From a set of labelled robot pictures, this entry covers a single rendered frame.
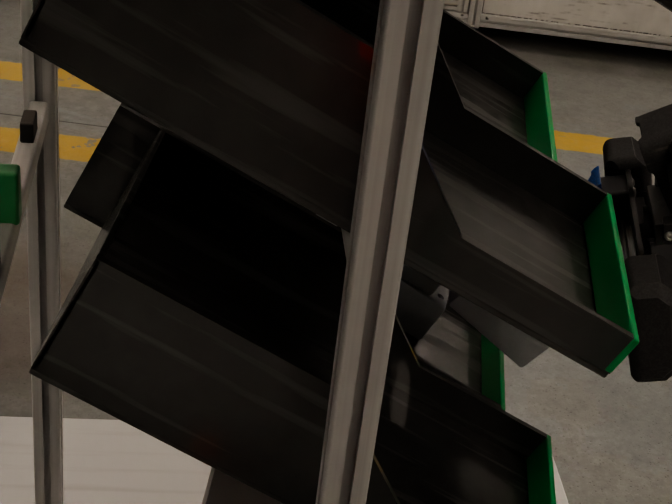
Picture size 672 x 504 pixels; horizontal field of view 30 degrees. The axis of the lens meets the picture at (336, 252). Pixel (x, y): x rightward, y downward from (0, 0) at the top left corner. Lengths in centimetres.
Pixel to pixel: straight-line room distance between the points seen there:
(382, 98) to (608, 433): 233
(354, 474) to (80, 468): 68
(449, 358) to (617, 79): 372
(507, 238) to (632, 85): 388
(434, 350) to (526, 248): 21
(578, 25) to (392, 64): 411
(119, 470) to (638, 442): 172
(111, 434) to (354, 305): 76
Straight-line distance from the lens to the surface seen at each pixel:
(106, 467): 120
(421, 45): 45
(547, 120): 72
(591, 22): 456
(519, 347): 76
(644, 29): 460
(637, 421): 282
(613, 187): 77
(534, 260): 59
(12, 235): 68
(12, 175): 67
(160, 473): 120
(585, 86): 437
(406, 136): 46
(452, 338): 82
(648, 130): 70
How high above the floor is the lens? 166
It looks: 32 degrees down
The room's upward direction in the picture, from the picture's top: 7 degrees clockwise
